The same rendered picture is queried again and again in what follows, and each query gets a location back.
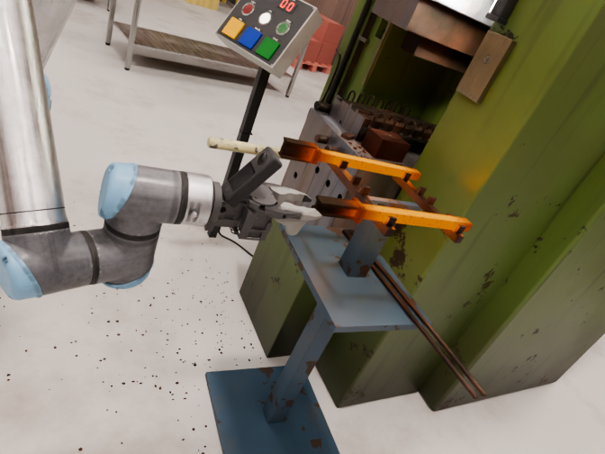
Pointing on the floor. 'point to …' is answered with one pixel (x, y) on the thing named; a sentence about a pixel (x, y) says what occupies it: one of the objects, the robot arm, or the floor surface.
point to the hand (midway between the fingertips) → (311, 204)
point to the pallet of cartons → (321, 47)
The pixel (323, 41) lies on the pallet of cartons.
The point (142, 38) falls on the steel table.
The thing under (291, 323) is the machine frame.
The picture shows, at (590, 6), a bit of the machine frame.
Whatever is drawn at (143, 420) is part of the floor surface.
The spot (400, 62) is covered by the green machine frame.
